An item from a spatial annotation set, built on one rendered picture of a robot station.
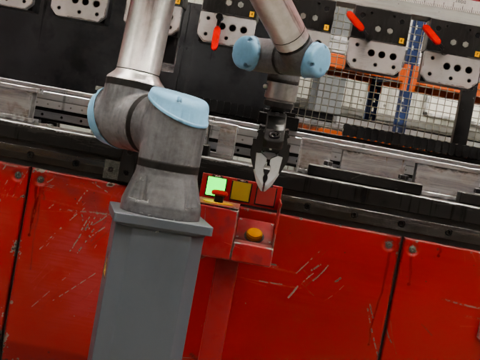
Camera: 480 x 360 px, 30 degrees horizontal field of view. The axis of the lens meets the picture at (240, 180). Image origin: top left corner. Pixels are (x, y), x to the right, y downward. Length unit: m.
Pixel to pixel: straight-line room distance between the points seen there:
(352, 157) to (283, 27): 0.66
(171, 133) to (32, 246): 0.86
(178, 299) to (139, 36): 0.51
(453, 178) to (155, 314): 1.08
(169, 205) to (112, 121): 0.22
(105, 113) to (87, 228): 0.66
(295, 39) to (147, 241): 0.54
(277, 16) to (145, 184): 0.45
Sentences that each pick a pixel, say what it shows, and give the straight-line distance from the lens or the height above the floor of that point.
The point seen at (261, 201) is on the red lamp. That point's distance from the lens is 2.19.
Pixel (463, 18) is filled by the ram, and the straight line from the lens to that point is 2.45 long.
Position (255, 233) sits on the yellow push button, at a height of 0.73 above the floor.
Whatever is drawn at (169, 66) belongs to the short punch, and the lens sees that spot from 2.46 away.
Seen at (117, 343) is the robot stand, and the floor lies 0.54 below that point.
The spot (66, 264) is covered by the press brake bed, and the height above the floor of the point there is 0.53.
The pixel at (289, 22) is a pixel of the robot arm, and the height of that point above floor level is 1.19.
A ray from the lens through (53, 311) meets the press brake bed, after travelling 2.40.
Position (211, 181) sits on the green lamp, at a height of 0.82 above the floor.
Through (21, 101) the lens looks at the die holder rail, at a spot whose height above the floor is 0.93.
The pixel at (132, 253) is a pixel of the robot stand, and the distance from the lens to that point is 1.61.
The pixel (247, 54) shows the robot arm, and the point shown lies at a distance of 1.96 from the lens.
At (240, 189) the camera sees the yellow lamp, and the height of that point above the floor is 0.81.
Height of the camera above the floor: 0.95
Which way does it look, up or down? 3 degrees down
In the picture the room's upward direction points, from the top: 10 degrees clockwise
